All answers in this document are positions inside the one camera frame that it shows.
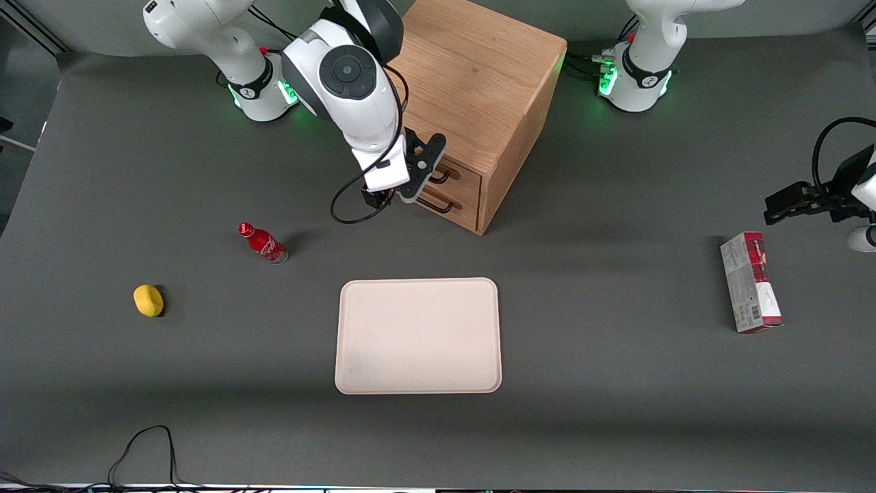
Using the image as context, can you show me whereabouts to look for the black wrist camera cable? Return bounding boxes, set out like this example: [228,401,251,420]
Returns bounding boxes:
[331,65,410,225]
[812,116,876,199]

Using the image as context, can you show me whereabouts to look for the black arm base cables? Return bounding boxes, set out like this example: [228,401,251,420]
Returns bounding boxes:
[248,5,302,52]
[565,14,641,81]

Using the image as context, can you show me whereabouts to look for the black right arm base cables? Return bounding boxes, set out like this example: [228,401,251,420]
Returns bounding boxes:
[248,5,302,52]

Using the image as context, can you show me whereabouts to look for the beige rectangular tray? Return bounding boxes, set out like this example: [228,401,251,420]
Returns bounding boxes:
[334,277,503,395]

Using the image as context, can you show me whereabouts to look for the black left arm base cables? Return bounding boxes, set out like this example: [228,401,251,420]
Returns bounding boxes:
[565,14,641,81]

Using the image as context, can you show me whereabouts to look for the black frame rail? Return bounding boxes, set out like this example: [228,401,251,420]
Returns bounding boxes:
[0,5,73,57]

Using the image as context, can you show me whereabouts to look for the grey and red carton box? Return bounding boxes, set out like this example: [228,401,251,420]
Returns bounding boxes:
[720,231,784,334]

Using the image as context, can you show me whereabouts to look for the yellow lemon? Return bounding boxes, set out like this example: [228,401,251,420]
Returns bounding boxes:
[133,284,165,318]

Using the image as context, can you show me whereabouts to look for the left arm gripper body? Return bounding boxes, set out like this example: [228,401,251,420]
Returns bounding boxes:
[814,145,876,224]

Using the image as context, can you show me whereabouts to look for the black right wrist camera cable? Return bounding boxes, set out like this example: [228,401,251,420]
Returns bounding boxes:
[331,65,410,225]

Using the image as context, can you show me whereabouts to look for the wooden drawer cabinet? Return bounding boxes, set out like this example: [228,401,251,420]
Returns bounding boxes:
[383,0,568,236]

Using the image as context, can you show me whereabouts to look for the wooden drawer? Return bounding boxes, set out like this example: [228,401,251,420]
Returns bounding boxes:
[428,156,483,207]
[411,184,481,233]

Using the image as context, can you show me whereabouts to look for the black left wrist camera cable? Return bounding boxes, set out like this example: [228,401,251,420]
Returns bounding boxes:
[812,116,876,199]

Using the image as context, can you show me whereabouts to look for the black floor cable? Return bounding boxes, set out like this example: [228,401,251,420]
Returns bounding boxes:
[0,425,206,493]

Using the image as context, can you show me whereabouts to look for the red soda bottle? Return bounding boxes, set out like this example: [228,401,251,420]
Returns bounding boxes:
[237,222,289,265]

